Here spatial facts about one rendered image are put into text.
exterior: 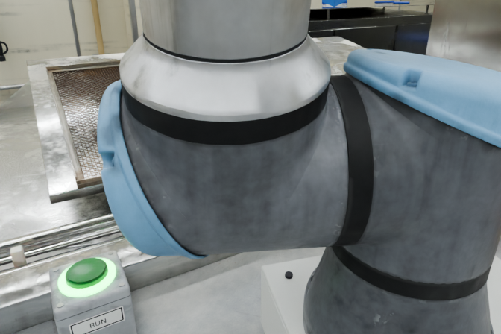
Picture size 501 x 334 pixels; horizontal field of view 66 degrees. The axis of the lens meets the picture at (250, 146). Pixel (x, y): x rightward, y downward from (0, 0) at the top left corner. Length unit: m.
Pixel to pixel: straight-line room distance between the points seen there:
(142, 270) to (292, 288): 0.20
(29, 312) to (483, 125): 0.47
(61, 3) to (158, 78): 4.02
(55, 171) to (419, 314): 0.57
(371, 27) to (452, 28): 1.83
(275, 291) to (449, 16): 1.03
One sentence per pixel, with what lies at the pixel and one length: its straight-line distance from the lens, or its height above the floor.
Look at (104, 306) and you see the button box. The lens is 0.43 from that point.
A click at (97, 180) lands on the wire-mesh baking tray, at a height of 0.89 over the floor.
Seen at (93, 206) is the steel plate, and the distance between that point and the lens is 0.73.
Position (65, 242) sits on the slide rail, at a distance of 0.60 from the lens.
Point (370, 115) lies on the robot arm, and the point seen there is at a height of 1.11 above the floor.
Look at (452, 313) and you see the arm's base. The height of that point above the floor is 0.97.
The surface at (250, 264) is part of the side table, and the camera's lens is 0.55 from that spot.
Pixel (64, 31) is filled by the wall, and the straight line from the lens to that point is 4.22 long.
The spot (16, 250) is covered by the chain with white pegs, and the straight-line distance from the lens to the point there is 0.57.
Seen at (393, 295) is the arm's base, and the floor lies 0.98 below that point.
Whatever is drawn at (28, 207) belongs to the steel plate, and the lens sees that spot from 0.77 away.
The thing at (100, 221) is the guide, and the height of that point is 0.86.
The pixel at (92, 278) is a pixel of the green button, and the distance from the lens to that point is 0.43.
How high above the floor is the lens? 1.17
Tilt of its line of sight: 23 degrees down
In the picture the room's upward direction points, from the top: straight up
